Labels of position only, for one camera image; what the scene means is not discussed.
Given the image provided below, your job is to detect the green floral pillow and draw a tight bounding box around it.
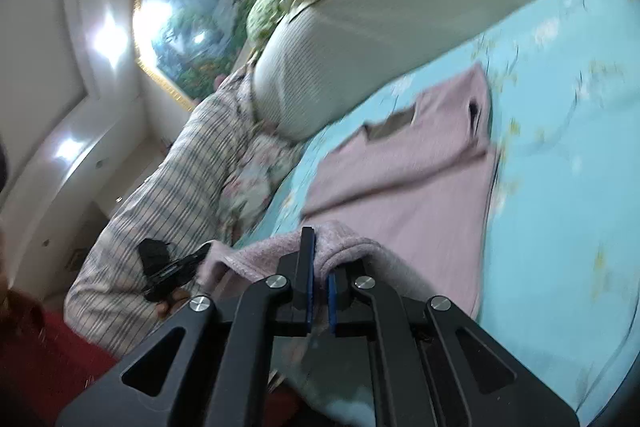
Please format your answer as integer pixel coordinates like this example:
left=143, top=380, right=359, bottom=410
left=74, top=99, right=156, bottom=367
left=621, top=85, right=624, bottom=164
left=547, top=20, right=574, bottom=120
left=246, top=0, right=298, bottom=53

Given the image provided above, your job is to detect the grey-green striped pillow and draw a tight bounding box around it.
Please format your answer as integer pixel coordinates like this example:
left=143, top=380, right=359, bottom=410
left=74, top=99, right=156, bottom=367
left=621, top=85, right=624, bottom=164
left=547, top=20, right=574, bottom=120
left=253, top=0, right=532, bottom=141

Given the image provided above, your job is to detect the mauve knit sweater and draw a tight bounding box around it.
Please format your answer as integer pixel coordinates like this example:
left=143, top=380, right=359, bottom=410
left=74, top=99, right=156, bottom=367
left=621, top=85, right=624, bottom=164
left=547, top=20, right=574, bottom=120
left=196, top=63, right=501, bottom=323

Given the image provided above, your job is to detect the light blue floral quilt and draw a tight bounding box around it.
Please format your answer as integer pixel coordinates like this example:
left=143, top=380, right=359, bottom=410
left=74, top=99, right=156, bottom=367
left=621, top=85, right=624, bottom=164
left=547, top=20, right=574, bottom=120
left=244, top=0, right=639, bottom=425

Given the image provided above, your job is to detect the operator's left hand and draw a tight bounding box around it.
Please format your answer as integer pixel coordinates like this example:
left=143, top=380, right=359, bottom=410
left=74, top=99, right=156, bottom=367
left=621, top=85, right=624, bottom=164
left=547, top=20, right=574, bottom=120
left=155, top=288, right=192, bottom=321

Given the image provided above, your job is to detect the pink floral pillow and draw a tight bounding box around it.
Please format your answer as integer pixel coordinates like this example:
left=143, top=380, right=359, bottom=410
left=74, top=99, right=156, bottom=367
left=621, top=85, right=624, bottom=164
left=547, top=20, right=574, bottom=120
left=218, top=133, right=306, bottom=245

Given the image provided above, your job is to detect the plaid checked blanket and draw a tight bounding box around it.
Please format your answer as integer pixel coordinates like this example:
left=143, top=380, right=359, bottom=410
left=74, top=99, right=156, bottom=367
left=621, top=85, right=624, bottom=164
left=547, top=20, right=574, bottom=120
left=64, top=66, right=256, bottom=359

